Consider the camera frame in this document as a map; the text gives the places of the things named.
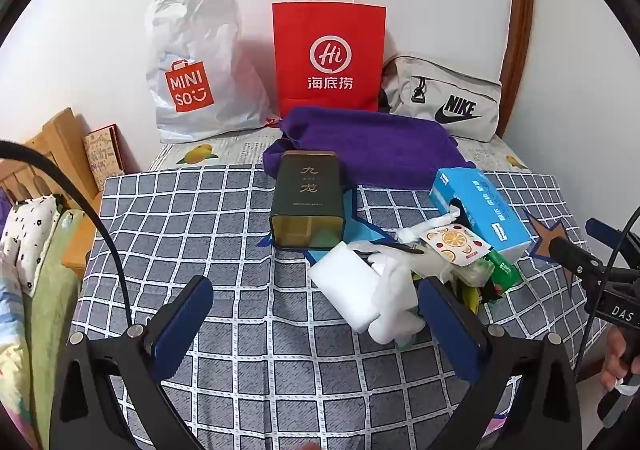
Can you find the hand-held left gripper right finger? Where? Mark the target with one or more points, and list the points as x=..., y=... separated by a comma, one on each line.
x=450, y=325

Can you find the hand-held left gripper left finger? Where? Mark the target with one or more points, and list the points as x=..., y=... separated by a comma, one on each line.
x=182, y=325

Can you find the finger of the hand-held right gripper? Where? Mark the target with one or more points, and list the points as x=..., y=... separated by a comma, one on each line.
x=575, y=257
x=602, y=230

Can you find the yellow mesh bag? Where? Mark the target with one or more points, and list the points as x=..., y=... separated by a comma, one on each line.
x=470, y=299

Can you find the clear green plastic packet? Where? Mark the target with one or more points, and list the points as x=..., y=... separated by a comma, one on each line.
x=470, y=275

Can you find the white glove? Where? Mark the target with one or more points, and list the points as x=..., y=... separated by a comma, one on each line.
x=395, y=315
x=420, y=230

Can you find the green foil packet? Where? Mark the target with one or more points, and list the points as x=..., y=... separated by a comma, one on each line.
x=502, y=275

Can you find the orange print wipe packet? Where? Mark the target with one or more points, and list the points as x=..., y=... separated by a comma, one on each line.
x=455, y=242

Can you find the white sponge block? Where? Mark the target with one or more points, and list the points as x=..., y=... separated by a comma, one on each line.
x=345, y=280

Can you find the person's right hand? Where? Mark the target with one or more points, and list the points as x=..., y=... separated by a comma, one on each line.
x=616, y=360

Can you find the grey checkered blanket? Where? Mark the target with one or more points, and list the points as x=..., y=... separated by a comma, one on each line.
x=200, y=230

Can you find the blue tissue box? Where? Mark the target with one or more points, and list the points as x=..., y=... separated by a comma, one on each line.
x=490, y=210

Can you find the green quilt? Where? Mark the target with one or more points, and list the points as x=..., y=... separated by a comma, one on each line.
x=50, y=300

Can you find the colourful printed sheet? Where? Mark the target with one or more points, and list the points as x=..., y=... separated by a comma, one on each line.
x=12, y=355

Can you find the white dotted pillow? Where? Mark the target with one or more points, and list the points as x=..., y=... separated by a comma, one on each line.
x=30, y=235

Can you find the dark green tin box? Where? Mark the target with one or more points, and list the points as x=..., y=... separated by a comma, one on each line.
x=305, y=190

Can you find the purple towel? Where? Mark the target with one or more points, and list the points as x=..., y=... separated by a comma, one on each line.
x=380, y=150

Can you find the brown printed book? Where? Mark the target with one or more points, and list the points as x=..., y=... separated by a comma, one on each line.
x=104, y=152

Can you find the grey sling bag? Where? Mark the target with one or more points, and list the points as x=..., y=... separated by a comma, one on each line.
x=450, y=85

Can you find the purple plush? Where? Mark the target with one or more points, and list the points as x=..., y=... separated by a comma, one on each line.
x=3, y=210

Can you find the white plastic shopping bag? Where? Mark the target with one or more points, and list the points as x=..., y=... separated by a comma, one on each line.
x=210, y=55

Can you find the red paper bag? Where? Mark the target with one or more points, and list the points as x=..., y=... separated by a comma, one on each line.
x=330, y=30

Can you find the brown wooden frame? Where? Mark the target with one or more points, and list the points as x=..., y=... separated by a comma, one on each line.
x=520, y=5

